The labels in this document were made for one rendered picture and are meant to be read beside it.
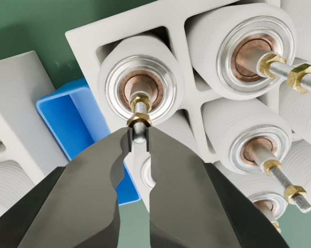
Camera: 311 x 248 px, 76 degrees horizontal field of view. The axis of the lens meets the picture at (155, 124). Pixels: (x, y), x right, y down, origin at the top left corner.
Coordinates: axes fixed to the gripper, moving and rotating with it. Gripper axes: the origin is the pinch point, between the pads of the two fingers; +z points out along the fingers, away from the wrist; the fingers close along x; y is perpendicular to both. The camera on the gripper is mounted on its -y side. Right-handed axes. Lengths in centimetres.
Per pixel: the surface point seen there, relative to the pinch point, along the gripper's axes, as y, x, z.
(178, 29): -4.9, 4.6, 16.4
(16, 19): -5.7, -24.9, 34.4
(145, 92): -0.2, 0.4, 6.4
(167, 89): 0.4, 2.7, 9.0
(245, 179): 15.9, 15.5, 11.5
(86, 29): -4.9, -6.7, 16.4
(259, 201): 18.2, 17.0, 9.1
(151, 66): -1.9, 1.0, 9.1
